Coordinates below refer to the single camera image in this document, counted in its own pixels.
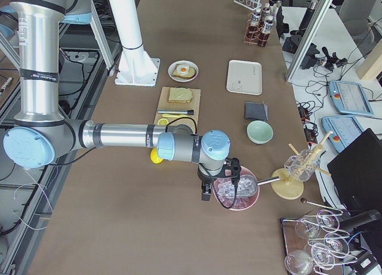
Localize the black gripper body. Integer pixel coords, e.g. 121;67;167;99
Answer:
198;157;241;194

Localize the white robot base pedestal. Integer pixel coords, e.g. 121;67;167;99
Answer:
109;0;160;87

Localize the steel ice scoop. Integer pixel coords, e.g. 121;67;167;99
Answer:
215;175;280;199

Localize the clear glass pitcher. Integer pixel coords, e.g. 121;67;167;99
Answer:
284;149;320;182

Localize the wine glass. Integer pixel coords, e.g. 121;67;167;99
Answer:
324;233;349;258
284;250;314;275
295;217;321;239
316;209;340;232

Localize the black laptop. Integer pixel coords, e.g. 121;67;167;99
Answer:
328;128;381;211

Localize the folded grey cloth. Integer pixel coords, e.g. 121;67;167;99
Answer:
244;102;268;122

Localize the steel muddler with black tip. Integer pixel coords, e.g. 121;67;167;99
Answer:
157;109;195;115

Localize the wooden cutting board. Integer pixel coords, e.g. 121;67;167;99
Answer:
153;87;201;133

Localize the wooden cup stand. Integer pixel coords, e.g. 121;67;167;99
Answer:
271;131;333;200

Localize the blue teach pendant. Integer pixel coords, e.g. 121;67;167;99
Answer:
321;115;364;153
328;81;374;116

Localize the pink bowl with ice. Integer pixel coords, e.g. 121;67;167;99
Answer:
213;166;260;211

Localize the cream rabbit tray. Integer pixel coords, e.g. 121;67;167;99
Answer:
226;60;262;95

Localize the white round plate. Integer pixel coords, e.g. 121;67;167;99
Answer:
168;60;199;82

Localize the half lemon slice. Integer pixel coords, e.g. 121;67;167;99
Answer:
157;118;169;126

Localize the whole yellow lemon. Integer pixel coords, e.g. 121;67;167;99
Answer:
150;148;163;164

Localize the tea bottle white cap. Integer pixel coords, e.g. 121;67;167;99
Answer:
248;8;261;32

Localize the copper wire bottle rack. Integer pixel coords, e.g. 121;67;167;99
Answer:
244;13;274;47

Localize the bread slice with egg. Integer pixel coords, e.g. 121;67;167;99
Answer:
171;63;196;80

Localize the yellow plastic knife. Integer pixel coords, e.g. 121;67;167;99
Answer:
161;113;192;119

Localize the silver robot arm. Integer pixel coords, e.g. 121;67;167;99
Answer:
3;0;241;201

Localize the aluminium frame post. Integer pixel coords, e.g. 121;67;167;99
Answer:
285;0;332;84

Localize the mint green bowl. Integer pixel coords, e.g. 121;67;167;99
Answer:
247;120;273;144

